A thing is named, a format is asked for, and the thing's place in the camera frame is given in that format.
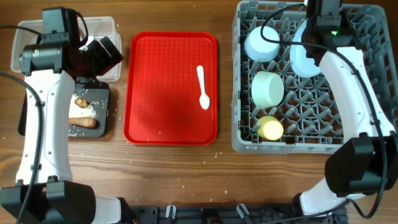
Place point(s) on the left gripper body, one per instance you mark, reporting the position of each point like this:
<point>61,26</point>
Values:
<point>96,59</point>

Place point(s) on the small brown food scrap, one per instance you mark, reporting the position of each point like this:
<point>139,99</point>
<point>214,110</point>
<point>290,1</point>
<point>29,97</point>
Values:
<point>82,103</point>

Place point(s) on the rice pile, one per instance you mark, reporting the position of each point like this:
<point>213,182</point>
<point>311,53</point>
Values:
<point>90,109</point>

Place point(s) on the brown carrot-like food scrap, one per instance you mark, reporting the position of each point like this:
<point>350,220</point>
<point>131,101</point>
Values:
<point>85,122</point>

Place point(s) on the small light blue bowl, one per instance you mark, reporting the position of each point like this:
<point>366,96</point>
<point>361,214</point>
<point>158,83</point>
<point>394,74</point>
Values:
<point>258,49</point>

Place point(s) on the green bowl with rice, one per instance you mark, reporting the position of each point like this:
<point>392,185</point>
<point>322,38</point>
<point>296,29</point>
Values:
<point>267,90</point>

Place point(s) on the yellow plastic cup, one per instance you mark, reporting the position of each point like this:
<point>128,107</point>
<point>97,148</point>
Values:
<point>270,128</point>

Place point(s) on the large light blue plate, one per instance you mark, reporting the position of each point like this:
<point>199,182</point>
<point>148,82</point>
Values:
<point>301,65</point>

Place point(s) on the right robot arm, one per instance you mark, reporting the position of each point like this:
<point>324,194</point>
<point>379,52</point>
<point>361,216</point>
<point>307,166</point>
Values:
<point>366,163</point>

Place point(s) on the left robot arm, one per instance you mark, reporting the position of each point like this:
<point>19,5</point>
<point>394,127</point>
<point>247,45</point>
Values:
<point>44,191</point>

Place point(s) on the clear plastic waste bin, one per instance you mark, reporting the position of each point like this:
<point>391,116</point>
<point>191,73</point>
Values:
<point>98,27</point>

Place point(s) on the black waste tray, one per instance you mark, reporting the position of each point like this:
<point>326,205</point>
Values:
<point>98,97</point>

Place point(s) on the grey dishwasher rack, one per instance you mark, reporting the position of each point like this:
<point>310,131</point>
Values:
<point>307,112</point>

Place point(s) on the red serving tray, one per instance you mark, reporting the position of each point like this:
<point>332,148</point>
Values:
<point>162,97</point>

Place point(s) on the white plastic spoon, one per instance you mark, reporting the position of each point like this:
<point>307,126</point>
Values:
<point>204,98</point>

